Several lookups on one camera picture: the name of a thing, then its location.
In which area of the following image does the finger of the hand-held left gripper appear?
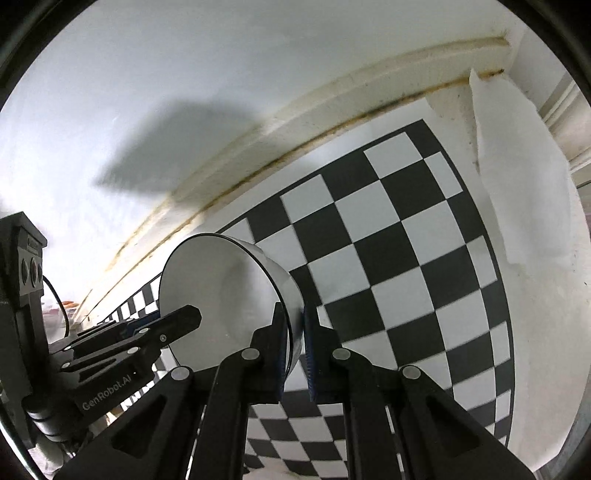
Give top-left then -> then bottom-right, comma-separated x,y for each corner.
48,305 -> 203,372
74,316 -> 162,344

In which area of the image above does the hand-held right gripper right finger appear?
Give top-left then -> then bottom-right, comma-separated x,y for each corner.
302,307 -> 536,480

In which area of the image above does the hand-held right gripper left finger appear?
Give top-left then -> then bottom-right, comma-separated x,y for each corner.
55,302 -> 293,480

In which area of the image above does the white bowl dark rim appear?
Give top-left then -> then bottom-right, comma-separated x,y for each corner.
158,234 -> 305,376

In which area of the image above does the black white checkered mat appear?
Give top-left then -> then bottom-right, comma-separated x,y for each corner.
60,119 -> 515,480

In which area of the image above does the white paper tissue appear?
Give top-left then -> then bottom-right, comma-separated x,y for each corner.
468,67 -> 585,278

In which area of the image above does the black cable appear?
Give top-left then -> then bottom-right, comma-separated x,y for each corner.
41,274 -> 69,335

